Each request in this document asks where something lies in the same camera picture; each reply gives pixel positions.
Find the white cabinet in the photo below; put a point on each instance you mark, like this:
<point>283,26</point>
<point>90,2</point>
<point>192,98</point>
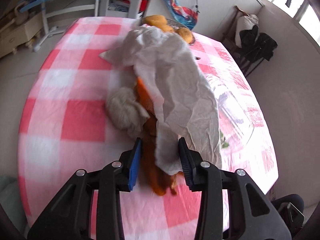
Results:
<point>220,0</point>

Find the white bag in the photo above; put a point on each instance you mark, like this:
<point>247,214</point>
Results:
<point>246,23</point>

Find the colourful printed cloth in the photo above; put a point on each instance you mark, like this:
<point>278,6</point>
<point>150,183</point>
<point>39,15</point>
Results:
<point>185,15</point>

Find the wooden chair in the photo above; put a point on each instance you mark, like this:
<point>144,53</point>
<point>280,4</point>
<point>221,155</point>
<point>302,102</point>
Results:
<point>240,10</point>

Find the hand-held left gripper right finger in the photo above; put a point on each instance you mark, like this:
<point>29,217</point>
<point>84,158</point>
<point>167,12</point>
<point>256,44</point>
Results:
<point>186,166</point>

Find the pink checkered tablecloth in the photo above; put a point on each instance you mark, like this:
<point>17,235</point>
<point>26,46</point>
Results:
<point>75,120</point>

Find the green wrapper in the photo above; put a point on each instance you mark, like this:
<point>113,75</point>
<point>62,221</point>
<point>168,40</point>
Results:
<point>224,142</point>

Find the dark fruit basket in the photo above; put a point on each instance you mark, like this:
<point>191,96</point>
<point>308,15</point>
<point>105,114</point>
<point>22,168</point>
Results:
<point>178,22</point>

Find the large white paper wrapper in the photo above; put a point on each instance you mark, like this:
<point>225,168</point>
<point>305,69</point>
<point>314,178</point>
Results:
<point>175,80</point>

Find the cream television cabinet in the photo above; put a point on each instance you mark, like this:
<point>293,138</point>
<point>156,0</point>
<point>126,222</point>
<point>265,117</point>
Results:
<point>17,35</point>

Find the orange and white plush toy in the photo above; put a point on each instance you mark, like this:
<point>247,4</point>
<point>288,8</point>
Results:
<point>160,182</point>

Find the off-white paper ball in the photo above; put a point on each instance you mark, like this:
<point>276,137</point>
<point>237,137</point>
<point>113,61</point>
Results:
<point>122,107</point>

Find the orange carrot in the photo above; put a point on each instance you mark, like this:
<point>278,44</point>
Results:
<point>145,97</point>

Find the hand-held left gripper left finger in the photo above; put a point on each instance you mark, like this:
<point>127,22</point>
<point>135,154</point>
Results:
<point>133,170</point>

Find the yellow mango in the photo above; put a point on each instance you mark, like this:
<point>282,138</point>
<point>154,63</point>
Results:
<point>156,20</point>
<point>185,35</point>
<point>167,28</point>

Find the clear plastic bottle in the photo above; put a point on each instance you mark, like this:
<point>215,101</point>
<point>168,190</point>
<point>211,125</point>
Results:
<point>232,110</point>

